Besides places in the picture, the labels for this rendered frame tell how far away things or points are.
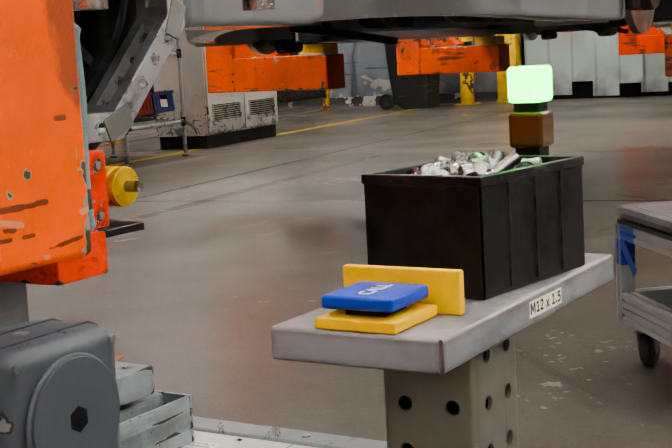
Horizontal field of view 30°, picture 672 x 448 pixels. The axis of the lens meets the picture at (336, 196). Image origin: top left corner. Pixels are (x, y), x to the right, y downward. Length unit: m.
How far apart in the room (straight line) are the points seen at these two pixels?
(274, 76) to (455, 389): 4.73
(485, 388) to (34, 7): 0.53
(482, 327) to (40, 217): 0.39
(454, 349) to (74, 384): 0.46
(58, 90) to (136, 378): 0.90
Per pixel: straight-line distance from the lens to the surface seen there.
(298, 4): 2.37
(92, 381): 1.37
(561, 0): 4.10
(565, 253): 1.30
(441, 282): 1.12
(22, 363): 1.31
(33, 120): 1.08
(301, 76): 5.78
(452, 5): 4.06
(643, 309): 2.60
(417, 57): 7.65
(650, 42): 11.50
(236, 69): 5.98
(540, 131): 1.39
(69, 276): 1.72
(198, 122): 9.69
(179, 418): 1.98
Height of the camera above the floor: 0.69
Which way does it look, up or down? 7 degrees down
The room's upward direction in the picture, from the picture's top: 3 degrees counter-clockwise
